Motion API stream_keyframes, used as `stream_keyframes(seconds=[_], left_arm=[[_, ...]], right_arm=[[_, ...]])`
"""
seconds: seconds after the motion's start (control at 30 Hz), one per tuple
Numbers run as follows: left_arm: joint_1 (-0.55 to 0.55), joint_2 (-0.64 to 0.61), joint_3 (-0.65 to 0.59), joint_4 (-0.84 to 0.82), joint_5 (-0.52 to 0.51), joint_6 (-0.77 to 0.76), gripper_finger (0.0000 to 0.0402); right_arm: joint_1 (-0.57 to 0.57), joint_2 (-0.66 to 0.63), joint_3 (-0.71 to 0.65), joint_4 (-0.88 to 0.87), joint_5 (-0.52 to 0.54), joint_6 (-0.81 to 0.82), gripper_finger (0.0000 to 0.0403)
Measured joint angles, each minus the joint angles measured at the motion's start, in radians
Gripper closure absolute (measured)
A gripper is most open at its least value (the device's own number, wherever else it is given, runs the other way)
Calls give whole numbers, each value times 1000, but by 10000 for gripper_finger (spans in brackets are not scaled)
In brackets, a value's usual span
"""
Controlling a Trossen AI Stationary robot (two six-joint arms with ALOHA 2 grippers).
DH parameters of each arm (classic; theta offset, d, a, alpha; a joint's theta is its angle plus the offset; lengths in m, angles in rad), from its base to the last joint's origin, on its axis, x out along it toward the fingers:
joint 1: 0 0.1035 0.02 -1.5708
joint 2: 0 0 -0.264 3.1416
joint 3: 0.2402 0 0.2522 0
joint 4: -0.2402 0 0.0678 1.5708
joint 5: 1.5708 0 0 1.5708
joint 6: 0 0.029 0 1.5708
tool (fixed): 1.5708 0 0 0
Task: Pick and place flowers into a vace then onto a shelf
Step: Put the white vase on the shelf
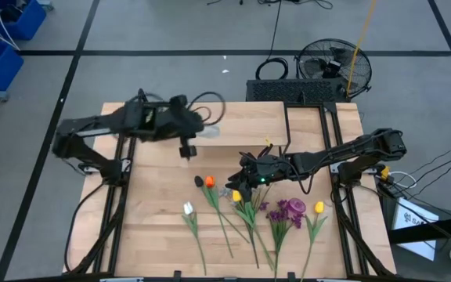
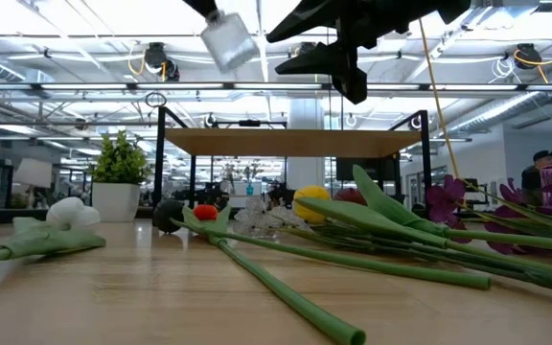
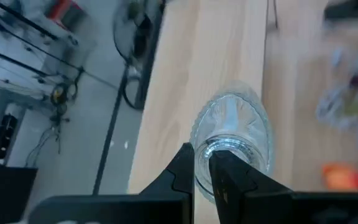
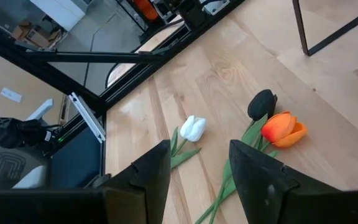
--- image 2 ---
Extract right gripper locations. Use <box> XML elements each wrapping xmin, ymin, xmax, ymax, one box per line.
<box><xmin>265</xmin><ymin>0</ymin><xmax>472</xmax><ymax>105</ymax></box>

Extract clear ribbed glass vase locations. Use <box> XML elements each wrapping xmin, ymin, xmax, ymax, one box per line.
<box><xmin>198</xmin><ymin>11</ymin><xmax>261</xmax><ymax>75</ymax></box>

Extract yellow artificial tulip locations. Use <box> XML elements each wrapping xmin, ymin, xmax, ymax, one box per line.
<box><xmin>293</xmin><ymin>185</ymin><xmax>552</xmax><ymax>255</ymax></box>

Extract dark red artificial tulip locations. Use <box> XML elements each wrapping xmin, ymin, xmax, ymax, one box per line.
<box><xmin>333</xmin><ymin>165</ymin><xmax>449</xmax><ymax>231</ymax></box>

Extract orange artificial tulip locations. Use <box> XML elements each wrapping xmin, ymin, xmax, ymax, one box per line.
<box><xmin>179</xmin><ymin>204</ymin><xmax>367</xmax><ymax>345</ymax></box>

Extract white artificial tulip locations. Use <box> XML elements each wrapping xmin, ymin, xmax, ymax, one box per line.
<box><xmin>0</xmin><ymin>195</ymin><xmax>107</xmax><ymax>275</ymax></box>

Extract black monitor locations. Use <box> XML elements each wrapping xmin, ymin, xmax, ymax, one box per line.
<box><xmin>335</xmin><ymin>156</ymin><xmax>402</xmax><ymax>182</ymax></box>

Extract white grey artificial orchid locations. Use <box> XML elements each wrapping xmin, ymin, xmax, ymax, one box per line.
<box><xmin>232</xmin><ymin>195</ymin><xmax>313</xmax><ymax>239</ymax></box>

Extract purple artificial orchid spray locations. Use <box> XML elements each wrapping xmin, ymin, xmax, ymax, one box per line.
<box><xmin>424</xmin><ymin>170</ymin><xmax>552</xmax><ymax>258</ymax></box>

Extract green plant in white pot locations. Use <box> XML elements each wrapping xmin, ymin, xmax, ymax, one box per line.
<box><xmin>87</xmin><ymin>129</ymin><xmax>152</xmax><ymax>223</ymax></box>

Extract white lamp shade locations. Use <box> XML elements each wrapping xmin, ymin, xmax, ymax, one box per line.
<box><xmin>13</xmin><ymin>157</ymin><xmax>54</xmax><ymax>190</ymax></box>

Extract person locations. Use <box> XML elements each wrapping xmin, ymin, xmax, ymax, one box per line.
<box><xmin>519</xmin><ymin>149</ymin><xmax>552</xmax><ymax>193</ymax></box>

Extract wooden shelf with black frame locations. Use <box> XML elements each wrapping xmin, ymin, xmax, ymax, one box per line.
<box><xmin>153</xmin><ymin>105</ymin><xmax>433</xmax><ymax>226</ymax></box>

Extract black cable loop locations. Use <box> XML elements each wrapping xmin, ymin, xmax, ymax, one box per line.
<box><xmin>145</xmin><ymin>91</ymin><xmax>168</xmax><ymax>109</ymax></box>

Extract yellow hanging cable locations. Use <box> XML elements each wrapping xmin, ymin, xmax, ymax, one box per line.
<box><xmin>418</xmin><ymin>18</ymin><xmax>462</xmax><ymax>179</ymax></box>

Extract black aluminium frame rail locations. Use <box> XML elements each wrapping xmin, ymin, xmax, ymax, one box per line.
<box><xmin>0</xmin><ymin>206</ymin><xmax>157</xmax><ymax>226</ymax></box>

